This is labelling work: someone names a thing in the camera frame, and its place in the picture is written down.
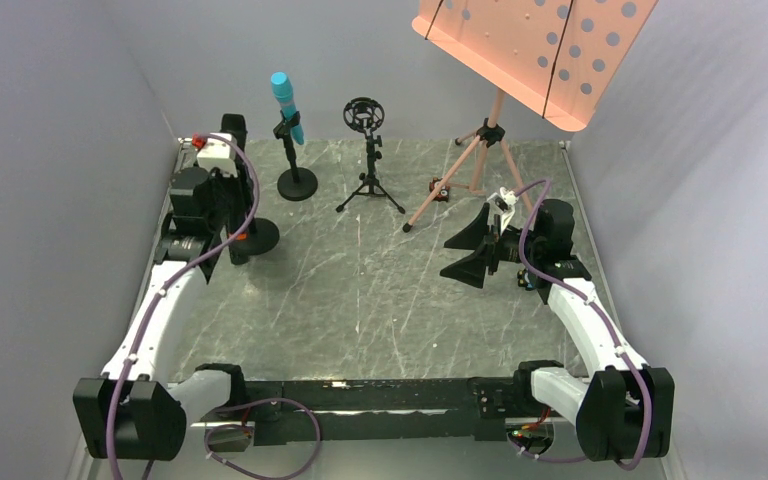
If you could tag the pink music stand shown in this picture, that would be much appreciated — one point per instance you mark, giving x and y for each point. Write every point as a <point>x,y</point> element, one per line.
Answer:
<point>555,57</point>

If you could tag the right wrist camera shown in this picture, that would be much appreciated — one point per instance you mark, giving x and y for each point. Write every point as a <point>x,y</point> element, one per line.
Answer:
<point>502,208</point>

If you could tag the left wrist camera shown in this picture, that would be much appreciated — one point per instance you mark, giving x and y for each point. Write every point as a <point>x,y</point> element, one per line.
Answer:
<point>216,153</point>

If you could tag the blue microphone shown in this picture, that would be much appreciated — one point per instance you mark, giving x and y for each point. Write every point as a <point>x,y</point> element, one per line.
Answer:
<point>283,92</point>

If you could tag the black small desk mic stand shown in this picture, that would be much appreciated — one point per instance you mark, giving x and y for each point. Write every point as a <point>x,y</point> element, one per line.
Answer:
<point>261,236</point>

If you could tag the red owl toy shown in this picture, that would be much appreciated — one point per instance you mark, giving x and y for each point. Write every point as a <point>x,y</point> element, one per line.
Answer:
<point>440,191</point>

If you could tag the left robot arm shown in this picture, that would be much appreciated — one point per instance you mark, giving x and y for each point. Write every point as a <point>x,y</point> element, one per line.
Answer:
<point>131,411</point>

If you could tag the black tripod shock mount stand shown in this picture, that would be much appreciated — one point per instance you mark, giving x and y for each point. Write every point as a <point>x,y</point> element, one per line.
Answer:
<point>365,115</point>

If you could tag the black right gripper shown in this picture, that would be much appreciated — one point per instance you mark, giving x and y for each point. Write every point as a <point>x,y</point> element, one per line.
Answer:
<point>494,245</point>

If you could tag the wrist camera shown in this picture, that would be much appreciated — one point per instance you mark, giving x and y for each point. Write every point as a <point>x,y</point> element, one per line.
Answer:
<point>216,153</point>
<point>502,208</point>

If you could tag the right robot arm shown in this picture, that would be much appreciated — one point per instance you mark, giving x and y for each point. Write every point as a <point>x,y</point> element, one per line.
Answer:
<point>622,411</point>

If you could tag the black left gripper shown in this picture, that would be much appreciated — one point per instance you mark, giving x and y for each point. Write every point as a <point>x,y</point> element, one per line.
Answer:
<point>234,183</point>

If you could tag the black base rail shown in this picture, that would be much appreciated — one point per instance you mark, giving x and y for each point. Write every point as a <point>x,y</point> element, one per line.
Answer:
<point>480,408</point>

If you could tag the black clip desk mic stand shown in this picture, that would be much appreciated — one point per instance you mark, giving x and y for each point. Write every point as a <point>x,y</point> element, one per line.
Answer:
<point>296,183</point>

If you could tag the black microphone orange end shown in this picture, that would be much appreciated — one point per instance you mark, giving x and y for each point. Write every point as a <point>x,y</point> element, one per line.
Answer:
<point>235,125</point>

